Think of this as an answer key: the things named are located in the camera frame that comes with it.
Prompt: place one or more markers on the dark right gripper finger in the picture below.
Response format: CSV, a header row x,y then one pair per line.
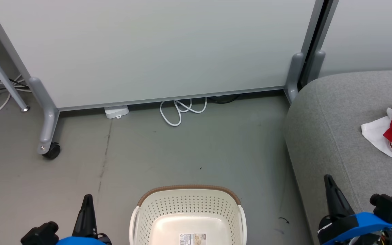
x,y
337,204

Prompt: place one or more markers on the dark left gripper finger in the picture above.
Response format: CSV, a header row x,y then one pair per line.
x,y
86,221

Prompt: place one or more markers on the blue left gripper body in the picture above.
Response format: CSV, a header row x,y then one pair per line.
x,y
80,241

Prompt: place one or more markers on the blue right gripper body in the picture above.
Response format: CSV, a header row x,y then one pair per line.
x,y
359,228

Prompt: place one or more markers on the cream perforated laundry basket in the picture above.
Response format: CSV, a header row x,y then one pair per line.
x,y
189,207

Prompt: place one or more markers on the small black floor scrap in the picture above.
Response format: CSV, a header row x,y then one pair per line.
x,y
284,220

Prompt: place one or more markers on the grey fabric sofa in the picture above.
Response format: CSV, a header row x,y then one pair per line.
x,y
339,136

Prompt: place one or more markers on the black caster wheel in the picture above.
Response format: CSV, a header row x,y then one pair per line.
x,y
52,151

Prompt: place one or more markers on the paper label sticker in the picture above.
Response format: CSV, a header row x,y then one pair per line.
x,y
192,239

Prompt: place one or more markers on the grey partition leg with caster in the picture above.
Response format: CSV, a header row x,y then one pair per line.
x,y
48,115

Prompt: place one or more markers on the white power adapter box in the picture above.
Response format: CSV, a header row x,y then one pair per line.
x,y
116,111

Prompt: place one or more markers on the grey metal table leg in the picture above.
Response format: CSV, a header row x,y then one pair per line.
x,y
2,78

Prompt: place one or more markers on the narrow white partition panel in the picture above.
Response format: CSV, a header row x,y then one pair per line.
x,y
369,30

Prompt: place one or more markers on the wide white partition panel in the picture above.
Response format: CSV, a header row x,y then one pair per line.
x,y
148,47

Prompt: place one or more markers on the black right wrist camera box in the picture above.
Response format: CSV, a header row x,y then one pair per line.
x,y
390,206

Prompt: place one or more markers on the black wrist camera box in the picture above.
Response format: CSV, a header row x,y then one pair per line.
x,y
390,206
41,234

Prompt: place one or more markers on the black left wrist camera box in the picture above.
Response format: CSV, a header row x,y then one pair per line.
x,y
41,234

